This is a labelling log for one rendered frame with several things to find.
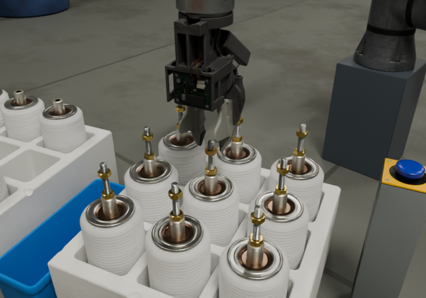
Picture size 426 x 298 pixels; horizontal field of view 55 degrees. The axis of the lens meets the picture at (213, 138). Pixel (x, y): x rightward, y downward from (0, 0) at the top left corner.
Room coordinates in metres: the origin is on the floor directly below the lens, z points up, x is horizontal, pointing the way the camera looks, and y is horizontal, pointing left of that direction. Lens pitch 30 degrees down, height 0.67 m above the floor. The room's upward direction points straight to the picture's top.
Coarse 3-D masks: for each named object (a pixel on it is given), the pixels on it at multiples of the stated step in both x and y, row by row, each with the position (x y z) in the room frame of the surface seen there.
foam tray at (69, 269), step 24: (120, 192) 0.63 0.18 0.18; (336, 192) 0.63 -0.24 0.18; (240, 216) 0.58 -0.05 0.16; (72, 240) 0.50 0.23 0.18; (312, 240) 0.50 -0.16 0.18; (48, 264) 0.45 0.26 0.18; (72, 264) 0.45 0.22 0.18; (144, 264) 0.45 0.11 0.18; (216, 264) 0.47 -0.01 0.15; (312, 264) 0.45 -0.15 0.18; (72, 288) 0.43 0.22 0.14; (96, 288) 0.41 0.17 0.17; (120, 288) 0.40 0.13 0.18; (144, 288) 0.40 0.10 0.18; (216, 288) 0.40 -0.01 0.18; (288, 288) 0.42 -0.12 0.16; (312, 288) 0.40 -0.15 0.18
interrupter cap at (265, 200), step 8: (264, 192) 0.53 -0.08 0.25; (272, 192) 0.53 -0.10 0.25; (288, 192) 0.53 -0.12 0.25; (256, 200) 0.51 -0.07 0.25; (264, 200) 0.51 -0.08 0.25; (272, 200) 0.52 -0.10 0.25; (288, 200) 0.51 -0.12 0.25; (296, 200) 0.51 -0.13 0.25; (264, 208) 0.49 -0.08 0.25; (272, 208) 0.50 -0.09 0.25; (288, 208) 0.50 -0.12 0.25; (296, 208) 0.49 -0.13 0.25; (272, 216) 0.48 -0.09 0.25; (280, 216) 0.47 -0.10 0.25; (288, 216) 0.47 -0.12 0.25; (296, 216) 0.47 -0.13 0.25
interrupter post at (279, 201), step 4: (276, 196) 0.49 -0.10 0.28; (280, 196) 0.49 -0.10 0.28; (284, 196) 0.49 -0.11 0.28; (276, 200) 0.49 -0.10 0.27; (280, 200) 0.49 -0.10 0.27; (284, 200) 0.49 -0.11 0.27; (276, 204) 0.49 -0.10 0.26; (280, 204) 0.49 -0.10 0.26; (284, 204) 0.49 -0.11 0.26; (276, 208) 0.49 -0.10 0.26; (280, 208) 0.49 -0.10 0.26; (284, 208) 0.49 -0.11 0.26
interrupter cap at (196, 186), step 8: (200, 176) 0.58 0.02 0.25; (224, 176) 0.58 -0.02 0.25; (192, 184) 0.56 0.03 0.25; (200, 184) 0.56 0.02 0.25; (224, 184) 0.56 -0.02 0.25; (232, 184) 0.55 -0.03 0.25; (192, 192) 0.53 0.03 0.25; (200, 192) 0.53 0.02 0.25; (208, 192) 0.54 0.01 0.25; (216, 192) 0.54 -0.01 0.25; (224, 192) 0.53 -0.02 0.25; (232, 192) 0.54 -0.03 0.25; (200, 200) 0.52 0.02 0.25; (208, 200) 0.51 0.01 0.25; (216, 200) 0.51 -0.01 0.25
